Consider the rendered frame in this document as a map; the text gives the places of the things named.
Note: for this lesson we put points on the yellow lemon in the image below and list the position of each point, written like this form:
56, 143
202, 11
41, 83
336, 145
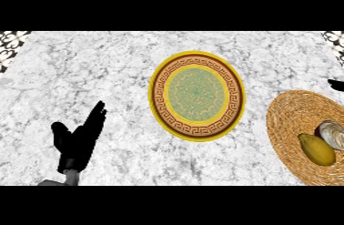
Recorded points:
317, 149

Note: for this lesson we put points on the grey striped clam shell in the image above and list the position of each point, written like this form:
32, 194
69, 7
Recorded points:
333, 134

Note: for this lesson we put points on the yellow patterned plate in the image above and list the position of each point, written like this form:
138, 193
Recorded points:
197, 96

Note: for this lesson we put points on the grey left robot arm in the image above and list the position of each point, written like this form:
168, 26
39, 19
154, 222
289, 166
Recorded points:
67, 178

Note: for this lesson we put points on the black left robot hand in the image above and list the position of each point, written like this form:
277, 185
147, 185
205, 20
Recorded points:
81, 140

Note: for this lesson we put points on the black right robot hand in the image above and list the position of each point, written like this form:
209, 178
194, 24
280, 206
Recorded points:
338, 84

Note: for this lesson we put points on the round woven straw placemat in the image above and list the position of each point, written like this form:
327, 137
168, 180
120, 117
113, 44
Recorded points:
296, 125

